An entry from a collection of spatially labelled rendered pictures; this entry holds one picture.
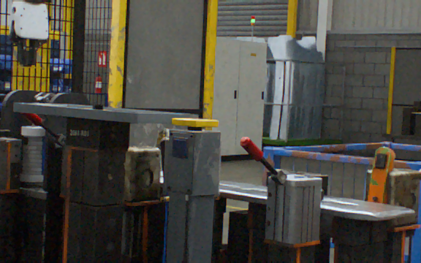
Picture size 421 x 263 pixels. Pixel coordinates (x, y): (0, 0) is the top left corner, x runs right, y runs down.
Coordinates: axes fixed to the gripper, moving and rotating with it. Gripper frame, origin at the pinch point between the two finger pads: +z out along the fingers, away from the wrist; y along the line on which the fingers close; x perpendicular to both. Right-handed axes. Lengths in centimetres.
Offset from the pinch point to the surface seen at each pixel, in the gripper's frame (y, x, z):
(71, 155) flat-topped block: -37, -66, 20
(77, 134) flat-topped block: -38, -69, 16
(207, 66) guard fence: 286, 193, -5
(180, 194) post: -37, -96, 24
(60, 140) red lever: -26, -49, 19
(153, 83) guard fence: 232, 189, 7
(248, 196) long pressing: -10, -89, 27
